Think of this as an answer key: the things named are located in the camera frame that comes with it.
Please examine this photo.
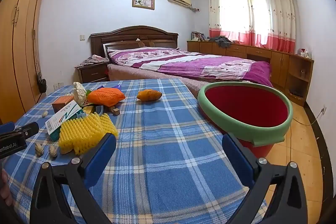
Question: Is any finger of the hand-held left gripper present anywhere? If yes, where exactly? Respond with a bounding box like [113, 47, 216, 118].
[0, 121, 16, 132]
[0, 122, 39, 139]

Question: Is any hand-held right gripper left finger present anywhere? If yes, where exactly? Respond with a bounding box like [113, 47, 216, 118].
[30, 132, 117, 224]

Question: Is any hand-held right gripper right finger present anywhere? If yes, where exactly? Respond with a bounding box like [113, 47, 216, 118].
[222, 132, 309, 224]

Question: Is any red bucket with green rim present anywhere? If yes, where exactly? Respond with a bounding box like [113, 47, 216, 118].
[197, 81, 293, 159]

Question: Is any orange mesh bag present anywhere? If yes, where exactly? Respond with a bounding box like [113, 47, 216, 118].
[87, 87, 126, 107]

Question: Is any white paper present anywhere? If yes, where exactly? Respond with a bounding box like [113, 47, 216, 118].
[72, 81, 87, 105]

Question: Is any person's left hand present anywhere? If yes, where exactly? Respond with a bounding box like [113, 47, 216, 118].
[0, 168, 13, 207]

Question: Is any yellow foam fruit net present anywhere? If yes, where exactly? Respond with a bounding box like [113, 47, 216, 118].
[58, 112, 119, 156]

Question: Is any white green medicine box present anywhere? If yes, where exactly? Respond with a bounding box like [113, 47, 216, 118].
[45, 101, 87, 141]

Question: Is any small orange cardboard box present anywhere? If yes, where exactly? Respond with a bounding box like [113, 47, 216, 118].
[52, 95, 75, 116]

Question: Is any small black bag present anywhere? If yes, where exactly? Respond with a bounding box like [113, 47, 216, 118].
[37, 77, 47, 95]

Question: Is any blue plaid tablecloth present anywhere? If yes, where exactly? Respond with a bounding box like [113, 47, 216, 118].
[3, 78, 269, 224]

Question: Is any wooden wardrobe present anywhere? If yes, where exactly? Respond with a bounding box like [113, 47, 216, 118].
[0, 0, 54, 125]

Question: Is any wooden nightstand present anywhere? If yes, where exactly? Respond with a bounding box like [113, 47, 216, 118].
[78, 61, 110, 84]

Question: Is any floral cloth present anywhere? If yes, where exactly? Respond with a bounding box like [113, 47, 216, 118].
[74, 54, 110, 68]

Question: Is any pink bedspread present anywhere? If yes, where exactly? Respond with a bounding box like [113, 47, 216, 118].
[107, 63, 272, 98]

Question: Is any bed with purple quilt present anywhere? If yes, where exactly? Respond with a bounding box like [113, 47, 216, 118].
[108, 47, 272, 88]

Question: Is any long wooden cabinet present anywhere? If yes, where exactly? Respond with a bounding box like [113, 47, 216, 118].
[187, 40, 291, 89]

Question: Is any wooden corner shelf unit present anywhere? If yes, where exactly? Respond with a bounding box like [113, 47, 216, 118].
[285, 53, 315, 107]

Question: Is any dark framed white board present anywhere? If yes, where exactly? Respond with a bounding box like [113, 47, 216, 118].
[103, 41, 142, 58]

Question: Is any grey clothes pile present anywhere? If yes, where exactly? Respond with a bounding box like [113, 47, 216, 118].
[209, 35, 232, 49]

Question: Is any pink white curtain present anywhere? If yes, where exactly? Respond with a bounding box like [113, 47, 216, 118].
[209, 0, 297, 54]

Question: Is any row of books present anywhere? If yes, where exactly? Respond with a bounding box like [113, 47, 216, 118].
[191, 31, 207, 42]

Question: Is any wooden bed headboard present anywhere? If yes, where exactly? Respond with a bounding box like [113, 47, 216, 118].
[90, 25, 179, 62]

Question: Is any power cable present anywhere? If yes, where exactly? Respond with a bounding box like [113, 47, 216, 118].
[287, 109, 325, 127]

